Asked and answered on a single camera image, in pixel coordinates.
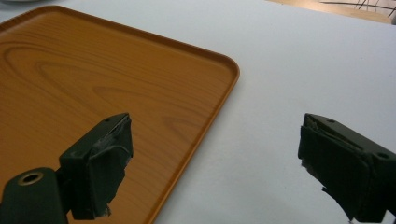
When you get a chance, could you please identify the thin black cables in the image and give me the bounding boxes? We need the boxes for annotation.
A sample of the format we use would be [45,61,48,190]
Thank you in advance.
[320,0,396,18]

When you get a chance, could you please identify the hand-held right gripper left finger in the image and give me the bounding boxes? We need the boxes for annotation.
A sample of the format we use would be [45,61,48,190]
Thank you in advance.
[0,112,134,224]

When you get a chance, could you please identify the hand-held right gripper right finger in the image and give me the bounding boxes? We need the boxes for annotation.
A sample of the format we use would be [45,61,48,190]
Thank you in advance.
[297,113,396,224]

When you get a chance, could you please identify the wood-grain orange tray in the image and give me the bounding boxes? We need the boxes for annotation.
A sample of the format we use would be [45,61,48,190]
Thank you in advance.
[0,5,241,224]

